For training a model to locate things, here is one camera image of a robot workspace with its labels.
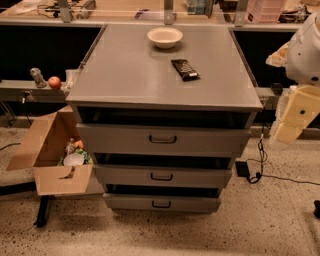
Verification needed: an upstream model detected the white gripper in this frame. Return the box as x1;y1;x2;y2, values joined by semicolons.
265;43;320;144

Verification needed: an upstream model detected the grey bottom drawer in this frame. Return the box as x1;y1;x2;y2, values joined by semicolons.
103;193;221;213

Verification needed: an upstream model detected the grey drawer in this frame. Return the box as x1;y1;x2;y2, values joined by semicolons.
103;193;221;213
94;165;232;188
77;123;250;158

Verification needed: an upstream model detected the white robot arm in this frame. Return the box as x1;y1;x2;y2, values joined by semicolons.
266;12;320;147

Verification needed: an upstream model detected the grey drawer cabinet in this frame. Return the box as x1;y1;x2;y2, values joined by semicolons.
67;24;262;199

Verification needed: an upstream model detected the grey top drawer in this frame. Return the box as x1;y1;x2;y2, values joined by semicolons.
77;123;250;158

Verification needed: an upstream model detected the grey middle drawer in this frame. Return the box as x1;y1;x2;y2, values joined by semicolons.
94;165;232;188

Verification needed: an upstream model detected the black remote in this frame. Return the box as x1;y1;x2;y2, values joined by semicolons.
270;83;283;96

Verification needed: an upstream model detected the black power adapter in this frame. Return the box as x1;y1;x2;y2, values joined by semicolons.
235;161;250;178

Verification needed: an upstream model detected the pink storage box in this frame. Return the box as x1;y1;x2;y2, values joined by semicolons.
245;0;286;23

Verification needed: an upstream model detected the black snack bar wrapper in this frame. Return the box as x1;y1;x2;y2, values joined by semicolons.
171;59;200;82

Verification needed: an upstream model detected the white bowl in box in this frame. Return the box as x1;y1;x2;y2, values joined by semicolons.
63;153;84;166

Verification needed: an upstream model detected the red apple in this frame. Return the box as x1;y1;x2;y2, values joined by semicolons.
48;76;62;89

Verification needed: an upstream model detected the grey small figurine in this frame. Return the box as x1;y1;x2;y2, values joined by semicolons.
30;68;47;88

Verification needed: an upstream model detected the cardboard box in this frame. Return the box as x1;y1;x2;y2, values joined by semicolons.
7;106;92;195

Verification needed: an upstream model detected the black floor stand leg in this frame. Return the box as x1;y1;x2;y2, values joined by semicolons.
0;182;49;228

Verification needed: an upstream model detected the black cable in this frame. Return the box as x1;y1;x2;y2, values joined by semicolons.
245;123;320;187

